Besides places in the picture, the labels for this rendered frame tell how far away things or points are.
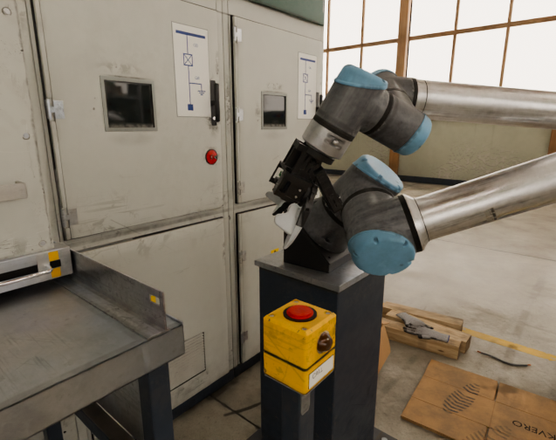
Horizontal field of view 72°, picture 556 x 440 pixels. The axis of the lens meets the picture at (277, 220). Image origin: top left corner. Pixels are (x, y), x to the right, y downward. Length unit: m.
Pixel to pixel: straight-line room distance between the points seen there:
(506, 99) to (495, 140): 7.15
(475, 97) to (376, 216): 0.34
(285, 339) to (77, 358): 0.30
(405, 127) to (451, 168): 7.59
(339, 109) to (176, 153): 0.81
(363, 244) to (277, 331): 0.42
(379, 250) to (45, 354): 0.68
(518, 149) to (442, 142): 1.31
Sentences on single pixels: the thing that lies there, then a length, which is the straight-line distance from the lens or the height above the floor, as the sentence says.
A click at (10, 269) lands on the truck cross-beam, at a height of 0.91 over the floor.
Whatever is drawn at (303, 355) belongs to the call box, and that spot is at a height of 0.87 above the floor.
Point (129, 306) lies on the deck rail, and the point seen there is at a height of 0.86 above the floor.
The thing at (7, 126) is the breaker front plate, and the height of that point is 1.17.
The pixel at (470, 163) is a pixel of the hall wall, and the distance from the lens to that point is 8.28.
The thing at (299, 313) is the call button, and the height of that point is 0.91.
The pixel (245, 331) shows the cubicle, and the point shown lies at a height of 0.22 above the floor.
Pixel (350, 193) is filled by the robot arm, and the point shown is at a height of 0.99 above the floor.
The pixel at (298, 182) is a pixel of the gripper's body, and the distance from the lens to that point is 0.76.
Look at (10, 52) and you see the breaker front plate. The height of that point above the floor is 1.29.
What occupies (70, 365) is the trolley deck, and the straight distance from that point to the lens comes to 0.64.
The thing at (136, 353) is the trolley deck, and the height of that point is 0.83.
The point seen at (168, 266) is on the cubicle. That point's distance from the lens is 1.47.
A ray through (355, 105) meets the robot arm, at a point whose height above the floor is 1.20.
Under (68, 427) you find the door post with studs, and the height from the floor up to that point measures 0.23.
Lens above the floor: 1.17
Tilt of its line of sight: 14 degrees down
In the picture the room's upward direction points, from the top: straight up
